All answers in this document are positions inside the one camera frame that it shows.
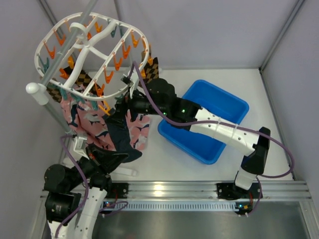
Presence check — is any brown argyle sock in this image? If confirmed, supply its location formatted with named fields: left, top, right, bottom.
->
left=59, top=67, right=101, bottom=95
left=141, top=57, right=160, bottom=85
left=46, top=83, right=62, bottom=103

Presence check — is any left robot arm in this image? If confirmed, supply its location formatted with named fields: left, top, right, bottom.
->
left=44, top=145, right=129, bottom=239

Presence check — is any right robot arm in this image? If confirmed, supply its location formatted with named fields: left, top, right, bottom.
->
left=107, top=78, right=271, bottom=191

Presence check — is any white round clip hanger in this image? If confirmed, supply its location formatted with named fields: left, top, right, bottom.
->
left=34, top=12, right=150, bottom=101

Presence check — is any pink patterned cloth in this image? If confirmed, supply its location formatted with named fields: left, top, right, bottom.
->
left=60, top=93, right=151, bottom=151

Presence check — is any blue plastic bin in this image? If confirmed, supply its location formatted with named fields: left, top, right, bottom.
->
left=157, top=79, right=250, bottom=165

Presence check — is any grey metal hanging rod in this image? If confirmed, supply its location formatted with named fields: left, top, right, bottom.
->
left=42, top=0, right=98, bottom=86

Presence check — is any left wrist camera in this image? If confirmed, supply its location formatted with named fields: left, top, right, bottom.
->
left=73, top=136, right=88, bottom=158

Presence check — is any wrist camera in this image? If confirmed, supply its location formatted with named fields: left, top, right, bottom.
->
left=73, top=136, right=88, bottom=158
left=121, top=72, right=139, bottom=89

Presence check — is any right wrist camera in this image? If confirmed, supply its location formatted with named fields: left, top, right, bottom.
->
left=121, top=72, right=139, bottom=89

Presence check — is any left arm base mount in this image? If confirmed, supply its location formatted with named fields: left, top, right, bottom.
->
left=108, top=183, right=129, bottom=199

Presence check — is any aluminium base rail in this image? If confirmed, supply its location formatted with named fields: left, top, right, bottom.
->
left=113, top=180, right=312, bottom=201

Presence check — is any white slotted cable duct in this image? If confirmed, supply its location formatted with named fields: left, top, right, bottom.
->
left=100, top=201, right=239, bottom=212

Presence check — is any white rack stand post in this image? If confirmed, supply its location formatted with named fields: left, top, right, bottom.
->
left=26, top=81, right=75, bottom=136

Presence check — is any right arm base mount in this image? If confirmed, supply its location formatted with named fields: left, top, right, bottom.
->
left=216, top=183, right=261, bottom=201

